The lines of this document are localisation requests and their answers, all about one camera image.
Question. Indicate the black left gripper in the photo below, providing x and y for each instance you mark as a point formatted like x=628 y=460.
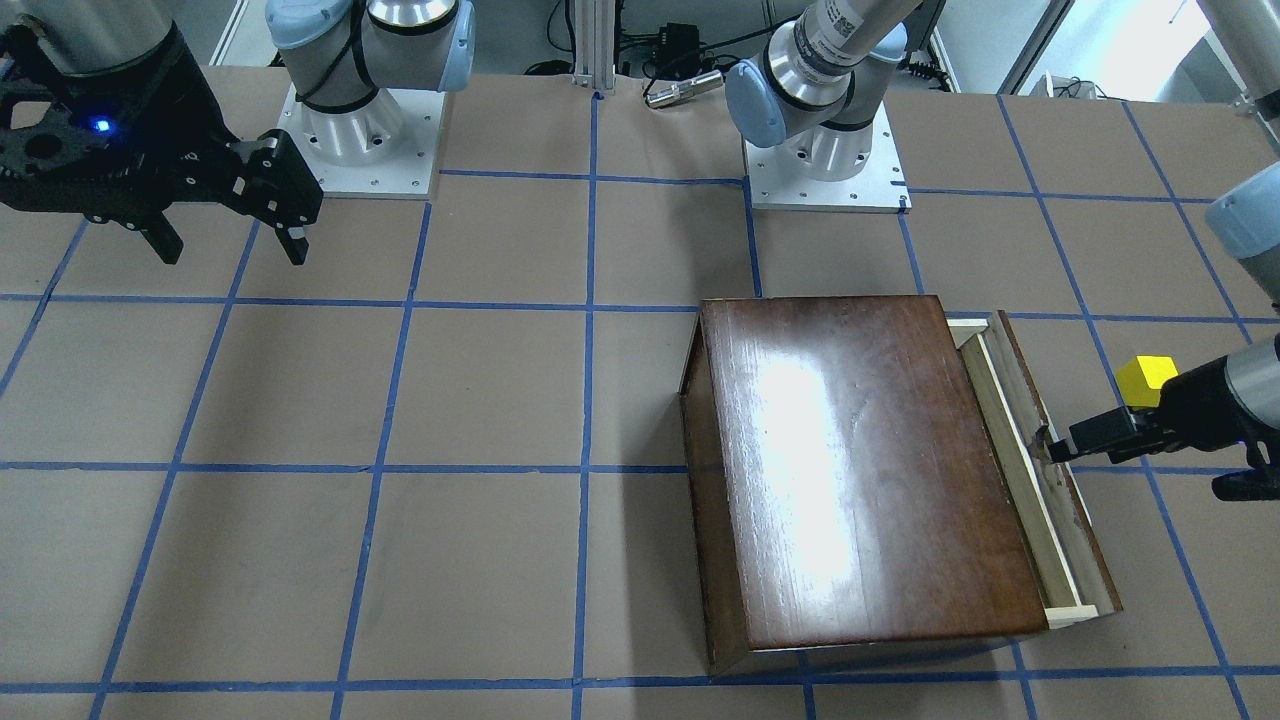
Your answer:
x=1192 y=408

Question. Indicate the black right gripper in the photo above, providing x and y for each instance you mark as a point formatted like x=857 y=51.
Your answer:
x=190 y=112

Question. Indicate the yellow cube block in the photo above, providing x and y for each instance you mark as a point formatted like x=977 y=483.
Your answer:
x=1141 y=379

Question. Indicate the wooden drawer with white handle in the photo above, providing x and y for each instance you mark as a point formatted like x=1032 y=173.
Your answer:
x=1074 y=581

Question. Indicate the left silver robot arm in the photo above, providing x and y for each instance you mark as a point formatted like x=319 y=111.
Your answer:
x=816 y=76

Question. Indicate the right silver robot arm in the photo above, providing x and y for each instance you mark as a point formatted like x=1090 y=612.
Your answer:
x=339 y=53

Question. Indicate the dark wooden drawer cabinet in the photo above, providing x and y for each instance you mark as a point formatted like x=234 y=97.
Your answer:
x=845 y=493

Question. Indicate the silver metal cylinder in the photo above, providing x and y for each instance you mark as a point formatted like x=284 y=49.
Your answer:
x=684 y=90

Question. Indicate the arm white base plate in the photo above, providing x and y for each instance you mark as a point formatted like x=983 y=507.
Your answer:
x=830 y=170
x=388 y=149

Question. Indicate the aluminium frame post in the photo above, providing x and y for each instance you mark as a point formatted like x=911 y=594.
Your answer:
x=593 y=40

